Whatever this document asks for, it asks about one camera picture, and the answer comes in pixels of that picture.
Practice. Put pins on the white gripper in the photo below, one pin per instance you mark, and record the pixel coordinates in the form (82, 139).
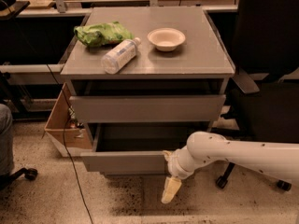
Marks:
(176, 166)

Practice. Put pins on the grey drawer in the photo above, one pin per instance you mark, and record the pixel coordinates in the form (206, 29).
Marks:
(133, 173)
(126, 109)
(136, 147)

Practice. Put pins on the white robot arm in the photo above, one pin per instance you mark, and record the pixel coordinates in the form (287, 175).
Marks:
(276, 160)

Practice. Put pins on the grey top drawer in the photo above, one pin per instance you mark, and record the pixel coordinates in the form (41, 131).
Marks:
(126, 109)

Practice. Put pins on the grey bottom drawer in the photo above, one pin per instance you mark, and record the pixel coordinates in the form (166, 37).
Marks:
(133, 173)

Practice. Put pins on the grey drawer cabinet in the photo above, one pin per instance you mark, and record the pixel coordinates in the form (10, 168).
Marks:
(200, 66)

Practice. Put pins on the cardboard box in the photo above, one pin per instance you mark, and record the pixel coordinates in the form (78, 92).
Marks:
(67, 137)

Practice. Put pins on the clear plastic water bottle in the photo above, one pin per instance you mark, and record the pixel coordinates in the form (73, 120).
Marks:
(121, 55)

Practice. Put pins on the white paper bowl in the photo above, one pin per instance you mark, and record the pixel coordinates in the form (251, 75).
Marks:
(166, 39)

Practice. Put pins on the green chip bag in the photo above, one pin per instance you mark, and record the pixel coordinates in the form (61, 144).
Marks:
(98, 35)

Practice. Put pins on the black chair base left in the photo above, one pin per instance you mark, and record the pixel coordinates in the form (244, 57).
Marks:
(29, 174)

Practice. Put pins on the person leg in jeans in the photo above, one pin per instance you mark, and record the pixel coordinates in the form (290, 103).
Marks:
(6, 141)

